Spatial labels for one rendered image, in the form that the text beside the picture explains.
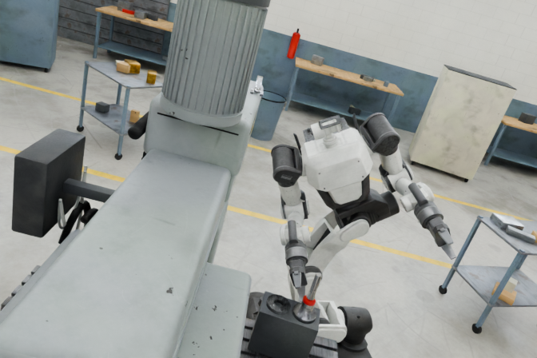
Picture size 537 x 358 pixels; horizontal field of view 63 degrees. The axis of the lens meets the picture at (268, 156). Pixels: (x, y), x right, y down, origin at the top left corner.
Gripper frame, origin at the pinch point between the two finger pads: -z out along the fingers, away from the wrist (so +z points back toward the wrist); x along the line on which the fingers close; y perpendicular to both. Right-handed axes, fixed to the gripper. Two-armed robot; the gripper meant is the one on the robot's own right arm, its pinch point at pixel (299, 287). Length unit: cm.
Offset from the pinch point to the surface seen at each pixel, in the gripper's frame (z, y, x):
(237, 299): -33, -7, 61
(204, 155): -1, -12, 77
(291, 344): -17.5, -5.9, -7.5
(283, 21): 693, -11, -271
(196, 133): 2, -12, 82
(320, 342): -10.7, 2.9, -26.8
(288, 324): -13.7, -5.1, 0.1
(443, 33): 655, 281, -344
